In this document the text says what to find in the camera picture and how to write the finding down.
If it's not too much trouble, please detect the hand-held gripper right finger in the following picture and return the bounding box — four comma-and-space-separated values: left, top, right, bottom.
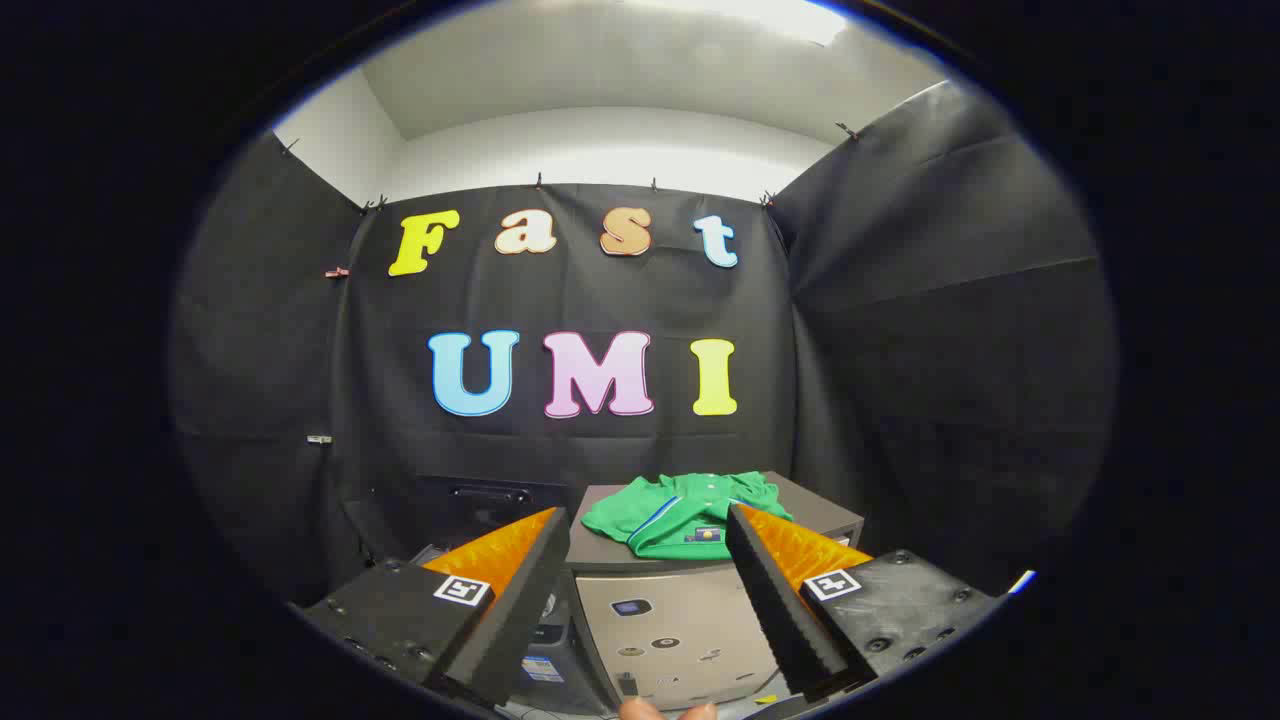
724, 503, 1004, 703

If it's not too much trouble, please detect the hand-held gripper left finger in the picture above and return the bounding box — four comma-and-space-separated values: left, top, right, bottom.
300, 505, 573, 709

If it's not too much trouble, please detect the transparent washing machine lid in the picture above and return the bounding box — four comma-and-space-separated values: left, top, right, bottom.
415, 474, 573, 549

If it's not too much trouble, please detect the green polo shirt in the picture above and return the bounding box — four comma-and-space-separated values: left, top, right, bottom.
580, 470, 796, 561

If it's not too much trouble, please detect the black backdrop cloth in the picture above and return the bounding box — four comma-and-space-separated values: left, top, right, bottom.
170, 80, 1116, 611

